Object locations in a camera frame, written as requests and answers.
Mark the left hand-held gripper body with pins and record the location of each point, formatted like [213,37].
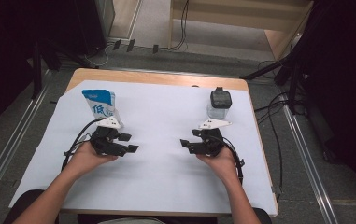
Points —
[105,144]

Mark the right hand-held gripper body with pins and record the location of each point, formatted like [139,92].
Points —
[210,144]

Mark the clear container with black lid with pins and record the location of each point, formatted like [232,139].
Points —
[220,99]

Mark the blue and white pouch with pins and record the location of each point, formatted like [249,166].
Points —
[99,104]

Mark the person's right hand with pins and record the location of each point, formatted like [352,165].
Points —
[224,163]

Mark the person's left hand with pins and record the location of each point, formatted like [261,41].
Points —
[85,158]

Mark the white paper sheet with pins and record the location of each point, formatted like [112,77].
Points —
[160,174]

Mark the wooden table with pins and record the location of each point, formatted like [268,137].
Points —
[166,77]

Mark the person's clothing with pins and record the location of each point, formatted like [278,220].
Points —
[129,221]

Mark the black chair armrest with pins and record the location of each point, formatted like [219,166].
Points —
[264,216]
[26,202]

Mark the black metal stand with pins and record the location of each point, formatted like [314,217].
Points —
[37,68]
[294,68]

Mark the light wooden shelf unit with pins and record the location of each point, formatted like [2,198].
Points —
[225,18]

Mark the metal floor rail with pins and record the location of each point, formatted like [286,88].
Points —
[309,161]
[7,152]

